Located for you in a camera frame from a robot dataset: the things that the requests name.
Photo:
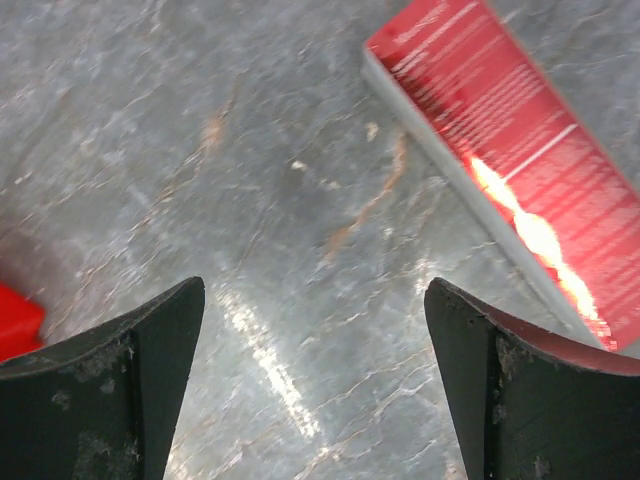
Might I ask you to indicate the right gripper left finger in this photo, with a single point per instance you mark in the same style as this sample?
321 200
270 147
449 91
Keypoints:
103 404

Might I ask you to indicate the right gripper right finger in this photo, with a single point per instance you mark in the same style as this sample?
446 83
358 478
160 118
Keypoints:
527 403

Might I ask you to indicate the red plastic bin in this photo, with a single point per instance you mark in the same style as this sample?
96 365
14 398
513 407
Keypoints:
20 323

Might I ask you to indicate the red rectangular box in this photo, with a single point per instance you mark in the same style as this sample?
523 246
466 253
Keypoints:
534 176

